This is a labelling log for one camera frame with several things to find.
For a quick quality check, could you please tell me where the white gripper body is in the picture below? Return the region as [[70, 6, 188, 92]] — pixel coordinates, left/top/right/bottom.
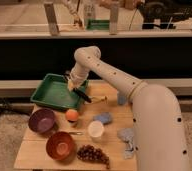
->
[[67, 71, 87, 91]]

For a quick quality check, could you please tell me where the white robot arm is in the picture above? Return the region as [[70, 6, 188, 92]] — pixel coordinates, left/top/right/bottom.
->
[[69, 46, 190, 171]]

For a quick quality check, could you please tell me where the small blue cup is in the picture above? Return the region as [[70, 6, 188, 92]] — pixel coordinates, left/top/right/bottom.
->
[[117, 92, 127, 105]]

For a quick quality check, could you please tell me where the white paper cup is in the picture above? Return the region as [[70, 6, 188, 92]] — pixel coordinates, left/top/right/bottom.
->
[[87, 121, 104, 139]]

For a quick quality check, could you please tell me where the green plastic tray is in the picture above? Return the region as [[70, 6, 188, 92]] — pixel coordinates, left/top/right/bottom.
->
[[31, 73, 84, 111]]

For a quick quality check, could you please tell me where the orange fruit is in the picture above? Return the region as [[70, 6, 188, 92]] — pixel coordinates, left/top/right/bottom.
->
[[65, 109, 79, 122]]

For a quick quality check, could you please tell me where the blue sponge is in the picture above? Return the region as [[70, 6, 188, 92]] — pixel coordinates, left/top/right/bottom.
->
[[93, 112, 112, 125]]

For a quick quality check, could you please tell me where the metal spoon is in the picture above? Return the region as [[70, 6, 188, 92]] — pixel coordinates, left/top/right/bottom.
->
[[68, 132, 83, 135]]

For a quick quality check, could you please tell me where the purple bowl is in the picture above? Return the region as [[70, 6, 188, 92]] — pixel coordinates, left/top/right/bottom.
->
[[28, 108, 56, 133]]

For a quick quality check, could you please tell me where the wooden board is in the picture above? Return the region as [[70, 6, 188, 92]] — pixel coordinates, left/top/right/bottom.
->
[[14, 82, 137, 171]]

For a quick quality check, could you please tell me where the orange-brown bowl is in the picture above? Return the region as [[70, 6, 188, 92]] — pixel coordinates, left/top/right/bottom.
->
[[46, 131, 75, 161]]

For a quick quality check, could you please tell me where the blue-grey cloth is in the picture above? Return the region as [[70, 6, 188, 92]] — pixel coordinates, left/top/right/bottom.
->
[[117, 128, 134, 159]]

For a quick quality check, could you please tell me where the bunch of dark grapes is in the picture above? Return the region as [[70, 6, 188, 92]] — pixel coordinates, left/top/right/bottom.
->
[[77, 145, 110, 169]]

